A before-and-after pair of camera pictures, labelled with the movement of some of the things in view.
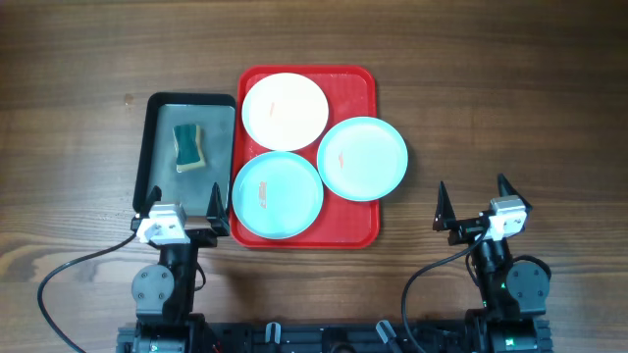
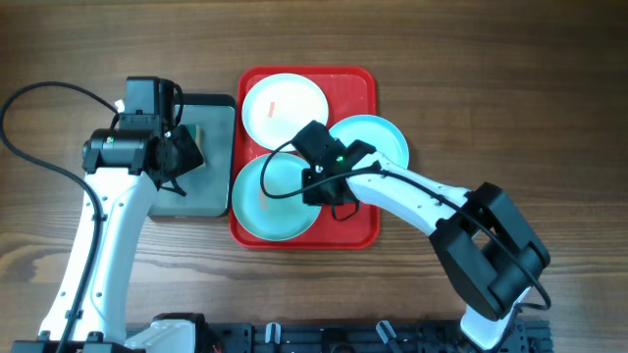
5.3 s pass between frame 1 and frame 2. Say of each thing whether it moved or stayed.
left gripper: moved
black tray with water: stayed
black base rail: stayed
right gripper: moved
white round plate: stayed
